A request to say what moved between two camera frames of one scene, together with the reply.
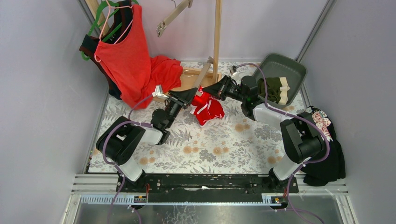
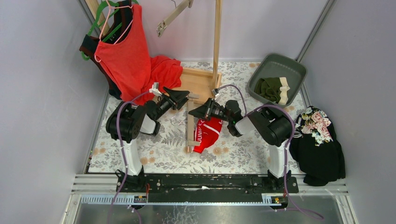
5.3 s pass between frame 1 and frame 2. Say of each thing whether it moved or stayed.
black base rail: stayed
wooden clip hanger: moved
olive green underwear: stayed
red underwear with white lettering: moved
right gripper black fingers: moved
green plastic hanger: stayed
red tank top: stayed
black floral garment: stayed
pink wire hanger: stayed
